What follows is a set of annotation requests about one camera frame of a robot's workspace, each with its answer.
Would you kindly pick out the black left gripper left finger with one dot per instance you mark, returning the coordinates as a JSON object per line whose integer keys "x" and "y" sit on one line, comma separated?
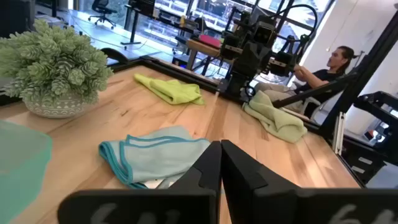
{"x": 186, "y": 202}

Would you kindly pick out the black office chair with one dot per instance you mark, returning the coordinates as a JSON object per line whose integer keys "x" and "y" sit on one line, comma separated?
{"x": 101, "y": 9}

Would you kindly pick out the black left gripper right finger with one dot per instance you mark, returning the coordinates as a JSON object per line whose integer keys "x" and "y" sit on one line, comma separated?
{"x": 258, "y": 202}

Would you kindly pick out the blue microfiber towel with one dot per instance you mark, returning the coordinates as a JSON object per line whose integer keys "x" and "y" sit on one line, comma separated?
{"x": 155, "y": 155}

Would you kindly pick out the black machine beside table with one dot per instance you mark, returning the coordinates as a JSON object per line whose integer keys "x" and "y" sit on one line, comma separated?
{"x": 377, "y": 124}

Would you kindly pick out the teal translucent plastic bin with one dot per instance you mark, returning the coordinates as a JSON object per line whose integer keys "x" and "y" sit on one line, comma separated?
{"x": 18, "y": 168}

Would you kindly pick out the person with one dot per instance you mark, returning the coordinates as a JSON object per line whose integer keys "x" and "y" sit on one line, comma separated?
{"x": 320, "y": 77}

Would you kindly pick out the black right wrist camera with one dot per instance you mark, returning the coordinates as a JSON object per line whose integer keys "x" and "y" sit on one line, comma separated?
{"x": 265, "y": 33}

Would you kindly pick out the artificial plant in patterned pot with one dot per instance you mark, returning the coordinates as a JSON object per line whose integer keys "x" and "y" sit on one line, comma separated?
{"x": 53, "y": 68}

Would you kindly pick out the lime green microfiber towel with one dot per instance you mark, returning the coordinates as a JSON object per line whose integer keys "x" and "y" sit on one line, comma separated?
{"x": 174, "y": 90}

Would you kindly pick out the black standing desk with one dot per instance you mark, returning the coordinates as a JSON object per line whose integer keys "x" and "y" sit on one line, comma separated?
{"x": 136, "y": 12}

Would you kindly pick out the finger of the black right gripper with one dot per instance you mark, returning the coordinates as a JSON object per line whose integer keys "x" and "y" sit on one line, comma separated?
{"x": 283, "y": 63}
{"x": 230, "y": 46}

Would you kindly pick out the pale green microfiber towel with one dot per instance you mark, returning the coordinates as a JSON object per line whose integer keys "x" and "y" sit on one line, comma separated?
{"x": 276, "y": 121}

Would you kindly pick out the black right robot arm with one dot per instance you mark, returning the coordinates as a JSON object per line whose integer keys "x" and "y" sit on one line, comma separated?
{"x": 237, "y": 85}

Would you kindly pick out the wooden background table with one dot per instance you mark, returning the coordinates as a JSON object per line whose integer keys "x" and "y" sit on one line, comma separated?
{"x": 202, "y": 48}

